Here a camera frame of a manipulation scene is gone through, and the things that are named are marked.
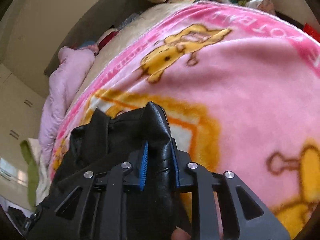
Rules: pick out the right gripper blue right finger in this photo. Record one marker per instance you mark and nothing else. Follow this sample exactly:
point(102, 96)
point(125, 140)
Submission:
point(175, 158)

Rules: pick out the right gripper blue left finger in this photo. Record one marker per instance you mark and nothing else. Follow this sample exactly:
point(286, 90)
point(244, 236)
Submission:
point(143, 165)

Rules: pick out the black leather jacket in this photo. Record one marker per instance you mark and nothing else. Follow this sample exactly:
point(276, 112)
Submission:
point(95, 192)

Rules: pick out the person's right hand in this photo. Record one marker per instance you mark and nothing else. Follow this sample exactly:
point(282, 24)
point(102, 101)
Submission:
point(180, 234)

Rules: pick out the pink cartoon fleece blanket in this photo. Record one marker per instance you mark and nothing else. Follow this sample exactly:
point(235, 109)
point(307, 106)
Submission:
point(241, 91)

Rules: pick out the green and white blanket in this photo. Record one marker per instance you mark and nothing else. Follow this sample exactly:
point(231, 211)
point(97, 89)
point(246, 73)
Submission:
point(38, 181)

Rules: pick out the lilac puffy quilt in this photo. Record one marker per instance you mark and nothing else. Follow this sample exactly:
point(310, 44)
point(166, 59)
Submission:
point(64, 83)

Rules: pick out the red and white pillow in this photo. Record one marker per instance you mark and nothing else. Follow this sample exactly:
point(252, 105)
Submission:
point(107, 37)

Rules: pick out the cream built-in wardrobe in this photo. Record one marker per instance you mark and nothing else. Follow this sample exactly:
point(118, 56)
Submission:
point(21, 110)

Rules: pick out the dark grey bed headboard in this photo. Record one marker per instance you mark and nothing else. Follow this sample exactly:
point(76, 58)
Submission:
point(99, 18)

